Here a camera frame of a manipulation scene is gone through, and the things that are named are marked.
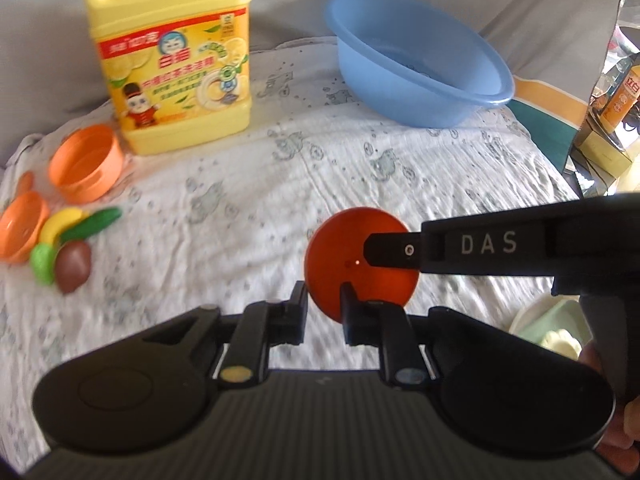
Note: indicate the green toy cucumber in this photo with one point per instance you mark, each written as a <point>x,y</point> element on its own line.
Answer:
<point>97,220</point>

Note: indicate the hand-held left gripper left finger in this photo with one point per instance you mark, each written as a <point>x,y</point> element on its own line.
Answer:
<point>300,312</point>

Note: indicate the person's right hand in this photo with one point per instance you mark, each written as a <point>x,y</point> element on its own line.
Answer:
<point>627,427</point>

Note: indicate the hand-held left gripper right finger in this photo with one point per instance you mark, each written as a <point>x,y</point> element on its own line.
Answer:
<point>348,307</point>

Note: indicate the green bowl with food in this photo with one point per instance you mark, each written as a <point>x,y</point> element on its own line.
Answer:
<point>555,317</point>

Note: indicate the light orange cup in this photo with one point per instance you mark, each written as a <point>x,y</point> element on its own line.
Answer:
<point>100,180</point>

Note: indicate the blue plastic basin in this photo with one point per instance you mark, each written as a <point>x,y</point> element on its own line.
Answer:
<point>400,85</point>

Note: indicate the yellow flower-shaped plate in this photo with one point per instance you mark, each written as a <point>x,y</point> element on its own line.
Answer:
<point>560,342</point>

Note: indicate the yellow detergent jug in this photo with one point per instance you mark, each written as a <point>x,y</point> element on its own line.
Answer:
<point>170,60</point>

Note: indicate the cat-print white blanket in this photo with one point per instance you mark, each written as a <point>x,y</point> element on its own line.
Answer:
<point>225,210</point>

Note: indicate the green toy fruit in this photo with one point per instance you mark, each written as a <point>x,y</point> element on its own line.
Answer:
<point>42,262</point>

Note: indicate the gold cardboard box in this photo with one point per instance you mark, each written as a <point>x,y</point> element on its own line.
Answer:
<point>600,152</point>

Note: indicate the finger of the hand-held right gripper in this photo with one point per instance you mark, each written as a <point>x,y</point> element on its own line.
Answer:
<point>390,250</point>

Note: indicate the yellow toy banana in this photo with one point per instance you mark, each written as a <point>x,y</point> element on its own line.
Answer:
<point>55,222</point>

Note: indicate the orange detergent bottle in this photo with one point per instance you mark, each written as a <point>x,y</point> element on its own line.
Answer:
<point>620,100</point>

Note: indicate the brown toy fruit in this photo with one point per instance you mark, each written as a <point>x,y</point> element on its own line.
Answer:
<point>72,265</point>

